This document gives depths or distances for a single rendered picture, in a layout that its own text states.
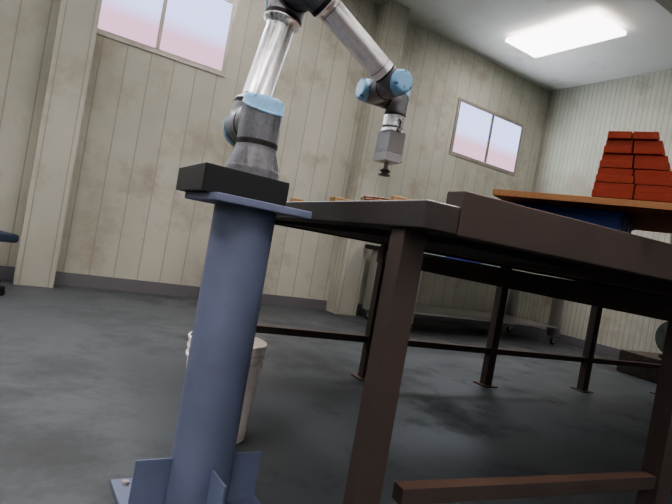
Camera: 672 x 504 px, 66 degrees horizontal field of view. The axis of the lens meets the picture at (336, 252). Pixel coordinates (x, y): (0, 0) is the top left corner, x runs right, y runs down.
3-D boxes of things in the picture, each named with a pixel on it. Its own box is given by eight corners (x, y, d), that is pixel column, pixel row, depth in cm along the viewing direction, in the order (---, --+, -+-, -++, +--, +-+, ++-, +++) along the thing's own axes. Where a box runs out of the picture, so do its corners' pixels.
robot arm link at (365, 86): (372, 71, 166) (400, 81, 171) (355, 79, 176) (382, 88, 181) (368, 95, 166) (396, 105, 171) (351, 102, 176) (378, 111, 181)
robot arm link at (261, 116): (243, 134, 135) (252, 83, 136) (228, 140, 147) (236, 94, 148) (285, 145, 141) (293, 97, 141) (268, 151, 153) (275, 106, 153)
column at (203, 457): (136, 563, 118) (202, 186, 117) (109, 483, 150) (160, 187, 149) (284, 536, 139) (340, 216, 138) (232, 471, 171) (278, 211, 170)
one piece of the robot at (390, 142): (415, 125, 178) (407, 172, 178) (401, 128, 186) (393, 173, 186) (392, 117, 174) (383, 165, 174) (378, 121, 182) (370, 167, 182)
